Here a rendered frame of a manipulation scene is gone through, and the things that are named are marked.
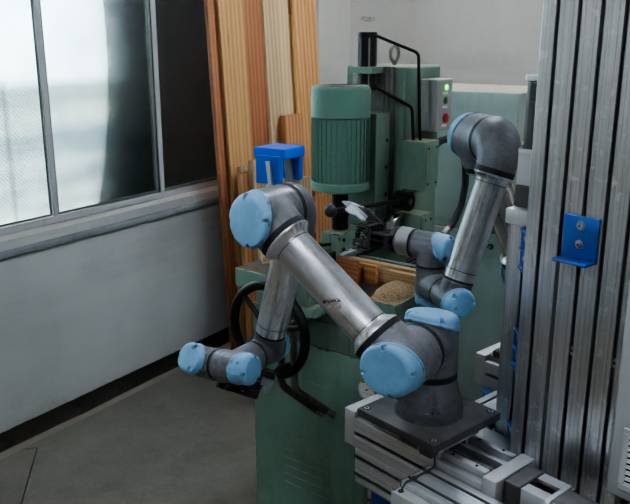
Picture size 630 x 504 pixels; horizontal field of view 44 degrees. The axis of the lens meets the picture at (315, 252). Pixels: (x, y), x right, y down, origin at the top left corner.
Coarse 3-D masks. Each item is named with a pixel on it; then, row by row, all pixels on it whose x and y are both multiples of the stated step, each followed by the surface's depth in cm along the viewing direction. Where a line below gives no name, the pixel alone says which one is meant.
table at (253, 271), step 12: (252, 264) 249; (264, 264) 249; (240, 276) 245; (252, 276) 242; (264, 276) 239; (372, 288) 226; (372, 300) 216; (408, 300) 216; (312, 312) 217; (324, 312) 221; (384, 312) 214; (396, 312) 212
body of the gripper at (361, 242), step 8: (360, 224) 204; (368, 224) 205; (376, 224) 205; (384, 224) 208; (360, 232) 206; (368, 232) 203; (376, 232) 203; (384, 232) 206; (392, 232) 201; (360, 240) 205; (368, 240) 204; (376, 240) 202; (384, 240) 200; (352, 248) 207; (360, 248) 208; (368, 248) 204; (376, 248) 207; (384, 248) 201; (392, 248) 202
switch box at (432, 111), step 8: (424, 80) 240; (432, 80) 238; (440, 80) 238; (448, 80) 242; (424, 88) 240; (432, 88) 239; (440, 88) 239; (448, 88) 243; (424, 96) 241; (432, 96) 239; (440, 96) 240; (448, 96) 244; (424, 104) 241; (432, 104) 240; (440, 104) 240; (448, 104) 244; (424, 112) 242; (432, 112) 240; (440, 112) 241; (448, 112) 245; (424, 120) 243; (432, 120) 241; (440, 120) 242; (448, 120) 246; (424, 128) 243; (432, 128) 242; (440, 128) 243; (448, 128) 247
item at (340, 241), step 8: (352, 224) 245; (328, 232) 235; (336, 232) 235; (344, 232) 235; (352, 232) 238; (328, 240) 235; (336, 240) 233; (344, 240) 234; (352, 240) 238; (328, 248) 236; (336, 248) 234; (344, 248) 235
